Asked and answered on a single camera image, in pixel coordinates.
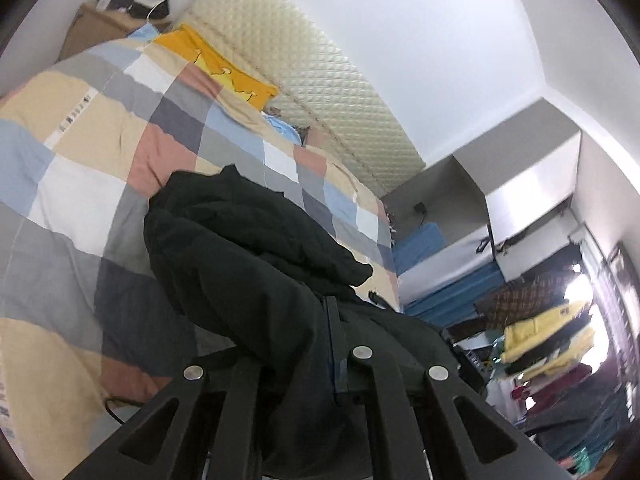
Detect blue curtain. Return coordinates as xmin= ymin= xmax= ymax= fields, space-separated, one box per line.
xmin=402 ymin=265 xmax=504 ymax=329

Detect yellow hanging garments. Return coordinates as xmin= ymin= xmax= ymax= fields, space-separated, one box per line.
xmin=500 ymin=300 xmax=596 ymax=377

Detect wooden nightstand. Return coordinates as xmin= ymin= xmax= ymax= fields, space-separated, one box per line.
xmin=59 ymin=2 xmax=173 ymax=63

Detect grey white wardrobe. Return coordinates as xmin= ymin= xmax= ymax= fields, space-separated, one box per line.
xmin=382 ymin=97 xmax=612 ymax=322

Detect blue towel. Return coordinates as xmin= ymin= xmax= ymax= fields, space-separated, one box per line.
xmin=392 ymin=222 xmax=446 ymax=274

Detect dark patterned garment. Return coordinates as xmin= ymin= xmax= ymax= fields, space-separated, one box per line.
xmin=475 ymin=270 xmax=582 ymax=332

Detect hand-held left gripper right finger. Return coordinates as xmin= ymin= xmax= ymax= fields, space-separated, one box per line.
xmin=324 ymin=296 xmax=577 ymax=480

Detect dark teal hanging garments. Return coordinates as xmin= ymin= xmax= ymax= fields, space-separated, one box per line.
xmin=537 ymin=374 xmax=637 ymax=472

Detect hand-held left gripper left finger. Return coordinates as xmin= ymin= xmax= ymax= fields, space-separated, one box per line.
xmin=62 ymin=355 xmax=263 ymax=480

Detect light blue cloth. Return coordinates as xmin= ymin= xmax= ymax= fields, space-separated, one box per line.
xmin=262 ymin=110 xmax=304 ymax=146

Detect cream quilted headboard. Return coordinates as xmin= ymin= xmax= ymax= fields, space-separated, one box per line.
xmin=187 ymin=0 xmax=427 ymax=196

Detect white charging cable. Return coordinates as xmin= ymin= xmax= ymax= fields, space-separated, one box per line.
xmin=145 ymin=0 xmax=187 ymax=24

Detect black puffer jacket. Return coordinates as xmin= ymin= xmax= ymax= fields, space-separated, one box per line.
xmin=143 ymin=164 xmax=488 ymax=480

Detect red hanging garment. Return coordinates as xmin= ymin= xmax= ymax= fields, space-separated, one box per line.
xmin=520 ymin=364 xmax=592 ymax=412

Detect yellow crown pillow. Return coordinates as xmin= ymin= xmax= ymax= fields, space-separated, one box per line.
xmin=152 ymin=24 xmax=280 ymax=111

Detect checked patchwork quilt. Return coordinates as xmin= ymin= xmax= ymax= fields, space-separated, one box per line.
xmin=0 ymin=35 xmax=401 ymax=468

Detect black cable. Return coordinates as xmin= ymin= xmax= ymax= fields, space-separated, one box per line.
xmin=103 ymin=397 xmax=147 ymax=427

